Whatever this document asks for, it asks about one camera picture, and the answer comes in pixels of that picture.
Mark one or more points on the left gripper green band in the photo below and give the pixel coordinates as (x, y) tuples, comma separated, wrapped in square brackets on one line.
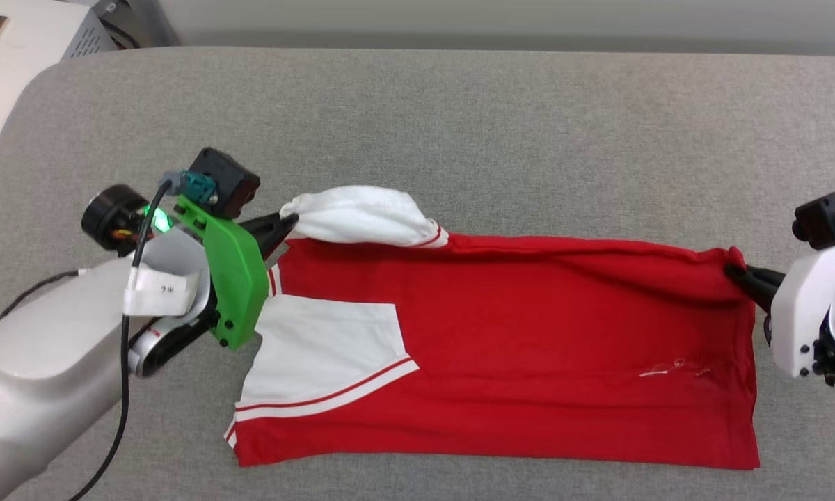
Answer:
[(236, 278)]

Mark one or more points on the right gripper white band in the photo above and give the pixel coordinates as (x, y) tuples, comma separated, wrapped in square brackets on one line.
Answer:
[(800, 313)]

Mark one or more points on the red and white jersey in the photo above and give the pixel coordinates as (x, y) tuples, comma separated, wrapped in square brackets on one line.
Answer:
[(529, 362)]

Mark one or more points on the grey fabric sofa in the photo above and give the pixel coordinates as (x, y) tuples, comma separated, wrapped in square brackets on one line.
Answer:
[(494, 125)]

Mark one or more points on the white appliance box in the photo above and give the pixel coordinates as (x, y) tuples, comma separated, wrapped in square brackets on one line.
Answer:
[(35, 42)]

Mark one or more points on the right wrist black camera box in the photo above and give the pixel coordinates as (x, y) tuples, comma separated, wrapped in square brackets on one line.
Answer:
[(824, 216)]

